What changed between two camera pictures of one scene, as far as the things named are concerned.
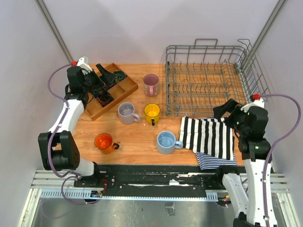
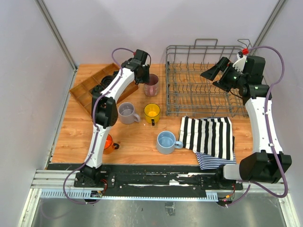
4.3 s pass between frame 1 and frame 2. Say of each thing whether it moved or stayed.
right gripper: moved
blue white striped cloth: stayed
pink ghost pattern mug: stayed
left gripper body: moved
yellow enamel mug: stayed
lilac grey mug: stayed
